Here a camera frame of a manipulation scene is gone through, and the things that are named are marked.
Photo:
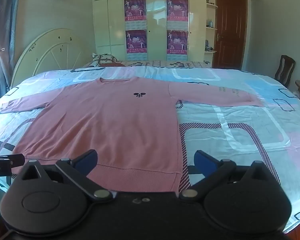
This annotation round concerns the pink long-sleeved sweater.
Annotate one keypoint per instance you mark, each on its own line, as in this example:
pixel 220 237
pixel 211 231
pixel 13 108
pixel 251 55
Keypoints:
pixel 110 130

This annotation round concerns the purple wall poster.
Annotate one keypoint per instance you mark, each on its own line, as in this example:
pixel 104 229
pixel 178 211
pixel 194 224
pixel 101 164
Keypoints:
pixel 177 8
pixel 135 10
pixel 177 40
pixel 136 41

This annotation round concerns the patterned pillow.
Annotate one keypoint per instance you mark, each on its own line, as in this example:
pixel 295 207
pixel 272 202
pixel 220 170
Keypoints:
pixel 105 59

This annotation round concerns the dark wooden chair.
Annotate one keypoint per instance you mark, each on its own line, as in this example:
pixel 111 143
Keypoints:
pixel 285 68

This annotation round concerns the patterned folded quilt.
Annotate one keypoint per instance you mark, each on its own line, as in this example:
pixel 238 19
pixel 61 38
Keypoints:
pixel 162 63

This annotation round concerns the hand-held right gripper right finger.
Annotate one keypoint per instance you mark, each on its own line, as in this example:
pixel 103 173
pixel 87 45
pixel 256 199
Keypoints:
pixel 205 160

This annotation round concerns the blue bottle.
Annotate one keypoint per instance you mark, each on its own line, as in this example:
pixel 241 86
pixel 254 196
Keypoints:
pixel 210 23

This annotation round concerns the brown wooden door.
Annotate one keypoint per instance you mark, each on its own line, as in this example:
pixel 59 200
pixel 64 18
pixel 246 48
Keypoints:
pixel 230 30

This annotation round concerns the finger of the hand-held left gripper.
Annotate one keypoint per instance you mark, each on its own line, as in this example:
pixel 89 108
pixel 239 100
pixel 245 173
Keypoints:
pixel 17 160

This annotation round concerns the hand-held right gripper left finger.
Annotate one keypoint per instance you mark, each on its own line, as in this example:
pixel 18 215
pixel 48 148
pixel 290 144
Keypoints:
pixel 87 159

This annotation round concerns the cream wardrobe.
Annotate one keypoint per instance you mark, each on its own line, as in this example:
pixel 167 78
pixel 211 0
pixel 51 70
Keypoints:
pixel 155 17

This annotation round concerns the printed bedsheet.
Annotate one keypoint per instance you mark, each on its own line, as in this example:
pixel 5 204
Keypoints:
pixel 240 130

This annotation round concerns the cream corner shelf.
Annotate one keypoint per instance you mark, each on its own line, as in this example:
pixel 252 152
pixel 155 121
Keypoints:
pixel 211 27

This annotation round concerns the grey-blue curtain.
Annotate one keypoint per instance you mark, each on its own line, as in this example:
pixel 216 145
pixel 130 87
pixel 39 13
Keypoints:
pixel 2 30

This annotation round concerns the cream round headboard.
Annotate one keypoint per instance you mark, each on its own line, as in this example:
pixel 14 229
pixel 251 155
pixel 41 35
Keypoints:
pixel 52 52

